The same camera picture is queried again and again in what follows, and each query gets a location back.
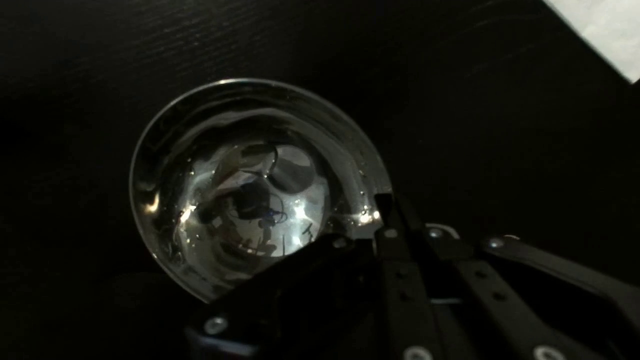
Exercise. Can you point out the shiny metal bowl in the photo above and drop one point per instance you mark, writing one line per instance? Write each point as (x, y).
(200, 150)

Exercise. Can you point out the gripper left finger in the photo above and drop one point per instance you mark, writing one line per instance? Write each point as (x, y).
(310, 290)

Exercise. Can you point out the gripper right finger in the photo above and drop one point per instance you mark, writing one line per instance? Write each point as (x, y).
(500, 300)

